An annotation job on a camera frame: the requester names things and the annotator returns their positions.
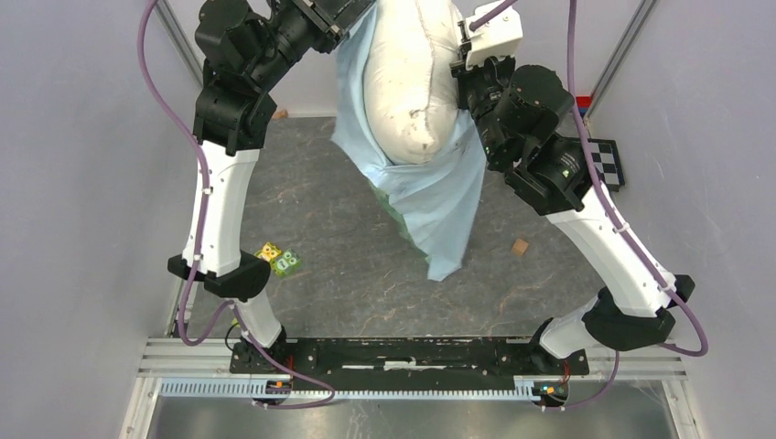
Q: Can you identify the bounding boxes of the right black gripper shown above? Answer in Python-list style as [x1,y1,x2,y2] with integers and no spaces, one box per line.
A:
[452,40,519,166]

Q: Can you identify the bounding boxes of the white pillow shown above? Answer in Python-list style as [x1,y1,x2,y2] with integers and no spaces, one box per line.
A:
[363,0,461,165]

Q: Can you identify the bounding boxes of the light blue pillowcase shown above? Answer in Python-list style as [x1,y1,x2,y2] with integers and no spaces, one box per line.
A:
[332,2,485,281]

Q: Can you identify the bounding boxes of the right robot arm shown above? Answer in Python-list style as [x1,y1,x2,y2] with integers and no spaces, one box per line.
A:
[450,58,695,373]

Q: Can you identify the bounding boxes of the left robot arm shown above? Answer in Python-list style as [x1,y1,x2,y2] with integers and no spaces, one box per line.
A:
[167,0,372,373]

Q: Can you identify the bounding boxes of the red blue block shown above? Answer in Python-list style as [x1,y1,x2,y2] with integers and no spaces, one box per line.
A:
[576,95,592,117]

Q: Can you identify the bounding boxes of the black white checkerboard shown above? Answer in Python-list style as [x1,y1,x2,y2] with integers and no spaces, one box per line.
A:
[589,138,626,192]

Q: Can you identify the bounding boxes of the small wooden cube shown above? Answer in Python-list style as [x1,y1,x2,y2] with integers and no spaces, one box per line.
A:
[512,239,529,256]

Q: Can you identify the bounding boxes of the yellow toy block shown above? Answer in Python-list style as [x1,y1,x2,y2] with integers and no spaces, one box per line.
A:
[254,242,283,264]

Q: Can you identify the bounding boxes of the green toy block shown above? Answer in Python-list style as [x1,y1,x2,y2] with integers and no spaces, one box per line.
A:
[271,250,302,277]

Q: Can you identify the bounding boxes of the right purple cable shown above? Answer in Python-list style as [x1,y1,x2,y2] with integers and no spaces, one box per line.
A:
[469,0,709,413]

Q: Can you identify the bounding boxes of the purple cable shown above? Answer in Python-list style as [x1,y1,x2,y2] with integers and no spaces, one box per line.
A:
[137,0,337,411]
[469,0,709,413]

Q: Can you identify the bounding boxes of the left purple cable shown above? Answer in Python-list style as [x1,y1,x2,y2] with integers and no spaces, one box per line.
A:
[137,0,337,411]

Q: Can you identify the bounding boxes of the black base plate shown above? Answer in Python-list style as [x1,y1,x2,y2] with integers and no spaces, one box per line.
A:
[230,337,589,393]

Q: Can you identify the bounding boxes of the light blue toothed rail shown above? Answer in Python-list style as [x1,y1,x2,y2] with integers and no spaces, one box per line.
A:
[159,378,540,402]

